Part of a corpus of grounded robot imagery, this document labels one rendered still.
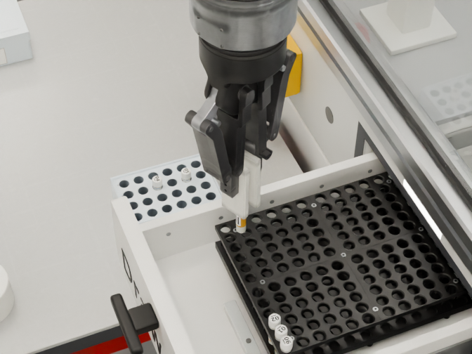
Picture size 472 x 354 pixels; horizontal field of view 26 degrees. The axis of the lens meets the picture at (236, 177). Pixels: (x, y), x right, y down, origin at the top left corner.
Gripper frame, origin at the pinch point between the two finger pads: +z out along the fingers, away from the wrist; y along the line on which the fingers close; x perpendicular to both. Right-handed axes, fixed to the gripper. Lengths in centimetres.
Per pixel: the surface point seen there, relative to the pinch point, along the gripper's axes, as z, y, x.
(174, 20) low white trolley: 24, -35, -42
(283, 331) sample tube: 9.2, 6.1, 10.5
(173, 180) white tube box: 21.2, -9.2, -18.4
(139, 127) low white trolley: 24.5, -15.3, -30.4
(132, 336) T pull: 9.2, 15.9, -0.5
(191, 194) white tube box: 20.9, -8.7, -15.0
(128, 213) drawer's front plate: 7.6, 5.8, -10.6
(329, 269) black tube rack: 10.4, -3.6, 9.0
